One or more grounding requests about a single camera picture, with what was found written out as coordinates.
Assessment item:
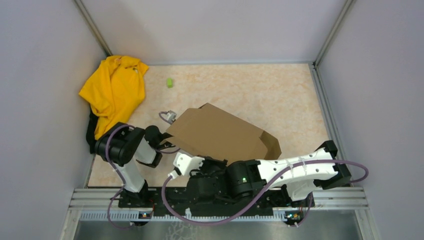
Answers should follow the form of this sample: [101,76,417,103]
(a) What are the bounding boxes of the black cloth under jacket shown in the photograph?
[85,109,99,154]

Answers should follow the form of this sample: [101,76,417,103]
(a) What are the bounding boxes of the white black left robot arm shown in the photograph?
[94,122,164,207]

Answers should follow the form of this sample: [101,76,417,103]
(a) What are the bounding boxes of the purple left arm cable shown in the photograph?
[104,110,181,230]

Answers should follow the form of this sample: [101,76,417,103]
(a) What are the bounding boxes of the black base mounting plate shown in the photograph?
[118,187,315,218]

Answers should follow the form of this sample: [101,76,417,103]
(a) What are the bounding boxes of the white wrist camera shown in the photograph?
[168,152,205,179]
[165,110,177,124]

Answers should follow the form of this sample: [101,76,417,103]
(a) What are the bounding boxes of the aluminium corner post left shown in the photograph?
[72,0,113,57]

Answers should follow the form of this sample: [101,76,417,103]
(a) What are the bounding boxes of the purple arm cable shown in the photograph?
[161,159,370,228]
[104,110,181,230]

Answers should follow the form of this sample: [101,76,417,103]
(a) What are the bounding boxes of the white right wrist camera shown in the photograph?
[168,152,205,179]

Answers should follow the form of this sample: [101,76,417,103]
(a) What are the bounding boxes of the yellow jacket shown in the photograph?
[78,55,149,140]

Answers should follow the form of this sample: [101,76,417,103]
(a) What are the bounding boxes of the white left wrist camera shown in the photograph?
[165,110,177,124]

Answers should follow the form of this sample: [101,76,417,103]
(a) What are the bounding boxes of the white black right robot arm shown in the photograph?
[186,140,352,206]

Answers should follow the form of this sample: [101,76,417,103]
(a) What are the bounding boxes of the brown cardboard box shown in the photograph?
[166,103,282,163]

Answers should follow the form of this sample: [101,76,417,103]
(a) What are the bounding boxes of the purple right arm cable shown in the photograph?
[161,159,370,228]

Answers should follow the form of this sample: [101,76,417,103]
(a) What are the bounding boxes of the aluminium front frame rail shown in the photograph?
[68,187,369,222]

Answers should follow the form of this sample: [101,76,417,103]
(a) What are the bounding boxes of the small green block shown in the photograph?
[166,77,174,88]

